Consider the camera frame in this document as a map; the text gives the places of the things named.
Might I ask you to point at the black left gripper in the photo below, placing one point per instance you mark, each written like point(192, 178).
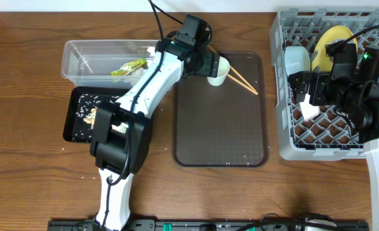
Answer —
point(211, 64)

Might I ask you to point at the white tissue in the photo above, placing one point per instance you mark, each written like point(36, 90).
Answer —
point(139, 72)

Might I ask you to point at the grey dishwasher rack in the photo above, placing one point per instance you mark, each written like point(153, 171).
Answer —
point(326, 137)

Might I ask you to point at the pink bowl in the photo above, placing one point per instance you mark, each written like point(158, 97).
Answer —
point(308, 111)

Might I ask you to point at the green snack wrapper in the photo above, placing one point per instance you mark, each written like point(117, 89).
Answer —
point(129, 67)

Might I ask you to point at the clear plastic bin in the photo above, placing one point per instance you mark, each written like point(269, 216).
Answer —
point(88, 63)

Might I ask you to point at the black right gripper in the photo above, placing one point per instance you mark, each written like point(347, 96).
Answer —
point(307, 87)

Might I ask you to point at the white cup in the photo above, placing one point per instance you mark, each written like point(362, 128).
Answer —
point(223, 71)

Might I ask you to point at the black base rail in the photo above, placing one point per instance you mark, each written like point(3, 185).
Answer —
point(151, 225)

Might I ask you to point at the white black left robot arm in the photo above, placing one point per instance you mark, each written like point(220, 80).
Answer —
point(118, 164)

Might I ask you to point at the yellow plate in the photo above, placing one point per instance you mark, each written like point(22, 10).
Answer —
point(320, 61)

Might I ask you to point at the dark brown serving tray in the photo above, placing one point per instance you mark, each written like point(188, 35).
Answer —
point(224, 126)

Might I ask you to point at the black plastic tray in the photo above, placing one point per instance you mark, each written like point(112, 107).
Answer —
point(118, 131)

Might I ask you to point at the rice and nut scraps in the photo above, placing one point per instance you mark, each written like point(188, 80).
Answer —
point(85, 115)

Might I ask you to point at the light blue bowl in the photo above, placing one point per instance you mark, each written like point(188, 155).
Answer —
point(296, 59)

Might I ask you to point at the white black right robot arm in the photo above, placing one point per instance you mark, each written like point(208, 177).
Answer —
point(352, 87)

